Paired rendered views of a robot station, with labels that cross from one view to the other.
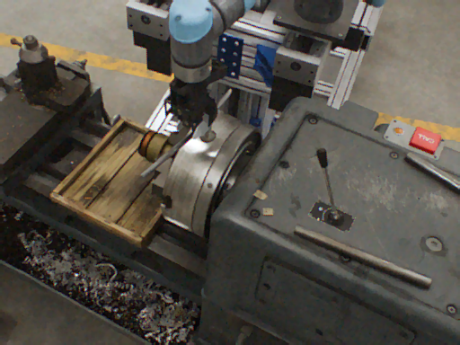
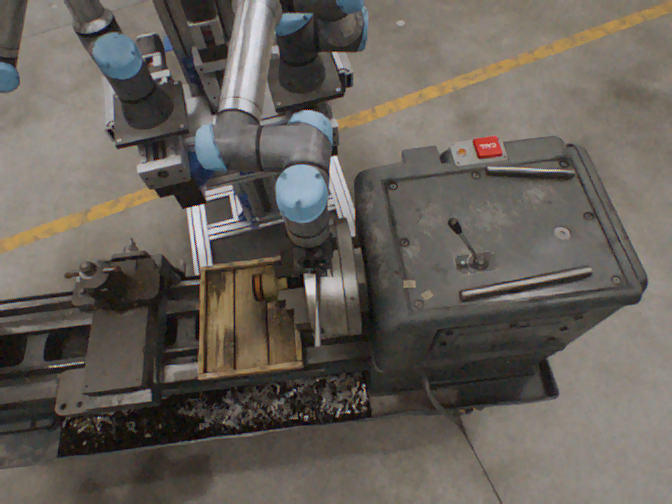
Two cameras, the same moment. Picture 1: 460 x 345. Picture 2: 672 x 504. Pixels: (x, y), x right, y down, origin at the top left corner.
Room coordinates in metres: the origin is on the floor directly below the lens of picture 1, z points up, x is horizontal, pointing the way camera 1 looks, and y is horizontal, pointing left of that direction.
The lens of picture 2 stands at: (0.46, 0.22, 2.18)
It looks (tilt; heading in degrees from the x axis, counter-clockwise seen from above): 62 degrees down; 338
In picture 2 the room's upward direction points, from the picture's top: 7 degrees counter-clockwise
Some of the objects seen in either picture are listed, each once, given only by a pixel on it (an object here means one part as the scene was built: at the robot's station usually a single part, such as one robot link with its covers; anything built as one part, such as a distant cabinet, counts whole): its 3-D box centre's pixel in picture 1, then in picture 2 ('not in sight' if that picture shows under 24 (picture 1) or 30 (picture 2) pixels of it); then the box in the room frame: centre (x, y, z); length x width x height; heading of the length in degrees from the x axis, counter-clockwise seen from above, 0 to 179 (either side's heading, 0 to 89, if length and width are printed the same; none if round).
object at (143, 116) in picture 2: not in sight; (141, 98); (1.68, 0.28, 1.21); 0.15 x 0.15 x 0.10
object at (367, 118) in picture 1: (355, 119); (421, 162); (1.03, -0.29, 1.24); 0.09 x 0.08 x 0.03; 68
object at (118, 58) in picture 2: not in sight; (122, 65); (1.69, 0.29, 1.33); 0.13 x 0.12 x 0.14; 7
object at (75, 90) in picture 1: (49, 91); (127, 291); (1.22, 0.57, 0.99); 0.20 x 0.10 x 0.05; 68
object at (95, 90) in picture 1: (18, 119); (114, 330); (1.18, 0.67, 0.90); 0.47 x 0.30 x 0.06; 158
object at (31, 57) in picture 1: (32, 49); (92, 272); (1.23, 0.60, 1.13); 0.08 x 0.08 x 0.03
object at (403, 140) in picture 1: (411, 145); (476, 157); (0.98, -0.42, 1.23); 0.13 x 0.08 x 0.05; 68
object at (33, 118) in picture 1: (30, 110); (122, 318); (1.17, 0.62, 0.95); 0.43 x 0.17 x 0.05; 158
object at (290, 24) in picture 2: not in sight; (297, 29); (1.56, -0.20, 1.33); 0.13 x 0.12 x 0.14; 58
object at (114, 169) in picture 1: (132, 178); (250, 315); (1.02, 0.29, 0.89); 0.36 x 0.30 x 0.04; 158
